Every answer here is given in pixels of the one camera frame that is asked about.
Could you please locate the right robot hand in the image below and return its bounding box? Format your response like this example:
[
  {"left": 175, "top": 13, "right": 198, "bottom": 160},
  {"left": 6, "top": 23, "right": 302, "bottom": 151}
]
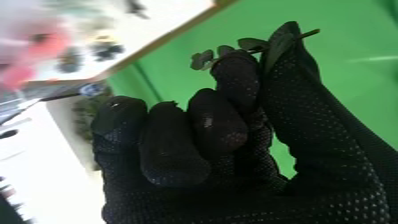
[{"left": 89, "top": 20, "right": 398, "bottom": 224}]

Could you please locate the green sprig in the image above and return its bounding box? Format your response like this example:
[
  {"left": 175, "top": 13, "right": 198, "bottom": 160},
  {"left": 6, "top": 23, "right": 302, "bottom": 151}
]
[
  {"left": 55, "top": 48, "right": 86, "bottom": 75},
  {"left": 189, "top": 28, "right": 324, "bottom": 72},
  {"left": 123, "top": 0, "right": 151, "bottom": 20}
]

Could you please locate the blue flower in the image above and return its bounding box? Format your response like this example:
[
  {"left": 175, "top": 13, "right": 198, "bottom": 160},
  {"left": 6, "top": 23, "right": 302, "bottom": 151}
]
[{"left": 91, "top": 42, "right": 127, "bottom": 62}]

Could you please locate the white sheet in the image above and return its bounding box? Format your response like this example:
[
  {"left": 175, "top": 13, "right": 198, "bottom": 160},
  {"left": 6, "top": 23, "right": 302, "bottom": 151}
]
[{"left": 24, "top": 0, "right": 219, "bottom": 83}]

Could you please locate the yellow flower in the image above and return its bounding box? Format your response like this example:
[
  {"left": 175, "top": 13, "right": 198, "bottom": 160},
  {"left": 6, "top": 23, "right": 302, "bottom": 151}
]
[{"left": 87, "top": 33, "right": 121, "bottom": 44}]

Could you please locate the pink flower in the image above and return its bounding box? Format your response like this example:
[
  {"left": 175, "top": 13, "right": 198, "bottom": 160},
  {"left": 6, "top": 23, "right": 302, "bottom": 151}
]
[{"left": 0, "top": 19, "right": 75, "bottom": 91}]

